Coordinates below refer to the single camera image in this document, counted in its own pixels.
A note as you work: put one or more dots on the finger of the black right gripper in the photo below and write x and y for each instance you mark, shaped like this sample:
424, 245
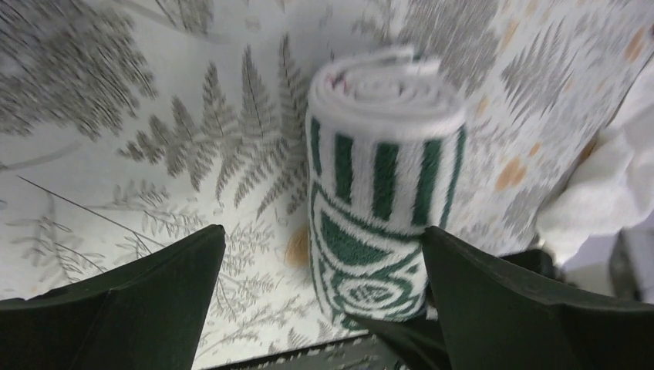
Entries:
419, 342

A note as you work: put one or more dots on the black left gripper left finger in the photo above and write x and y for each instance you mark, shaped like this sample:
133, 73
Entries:
147, 314

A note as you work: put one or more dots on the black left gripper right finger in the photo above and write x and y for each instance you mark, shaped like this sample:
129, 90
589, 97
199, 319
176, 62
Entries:
497, 315

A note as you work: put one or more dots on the green white striped towel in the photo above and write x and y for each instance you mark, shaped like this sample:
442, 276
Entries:
385, 142

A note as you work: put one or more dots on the white fluffy towel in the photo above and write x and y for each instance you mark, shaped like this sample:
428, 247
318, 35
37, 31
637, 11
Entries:
612, 188

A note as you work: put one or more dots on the floral patterned table mat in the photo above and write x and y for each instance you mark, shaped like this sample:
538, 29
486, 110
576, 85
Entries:
128, 125

